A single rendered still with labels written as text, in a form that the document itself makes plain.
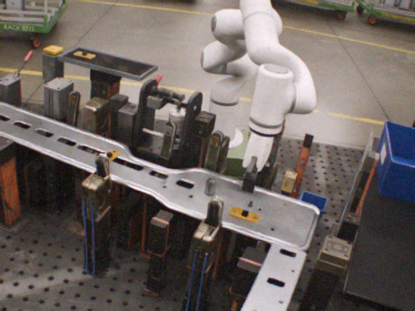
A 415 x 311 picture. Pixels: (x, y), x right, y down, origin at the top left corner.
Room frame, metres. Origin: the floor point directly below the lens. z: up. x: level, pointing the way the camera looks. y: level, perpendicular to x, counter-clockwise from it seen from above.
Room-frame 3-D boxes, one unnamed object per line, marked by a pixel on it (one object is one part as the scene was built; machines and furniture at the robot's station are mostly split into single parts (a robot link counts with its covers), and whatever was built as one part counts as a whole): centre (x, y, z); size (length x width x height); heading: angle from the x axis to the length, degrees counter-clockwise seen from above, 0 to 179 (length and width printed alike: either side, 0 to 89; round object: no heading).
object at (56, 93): (1.52, 0.57, 0.90); 0.13 x 0.10 x 0.41; 163
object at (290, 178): (1.23, -0.25, 0.88); 0.04 x 0.04 x 0.36; 73
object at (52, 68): (1.73, 0.67, 0.92); 0.08 x 0.08 x 0.44; 73
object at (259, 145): (1.08, -0.13, 1.23); 0.10 x 0.07 x 0.11; 163
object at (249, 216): (1.08, -0.13, 1.01); 0.08 x 0.04 x 0.01; 73
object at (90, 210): (1.08, 0.30, 0.87); 0.12 x 0.09 x 0.35; 163
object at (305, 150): (1.25, -0.28, 0.95); 0.03 x 0.01 x 0.50; 73
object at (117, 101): (1.50, 0.33, 0.90); 0.05 x 0.05 x 0.40; 73
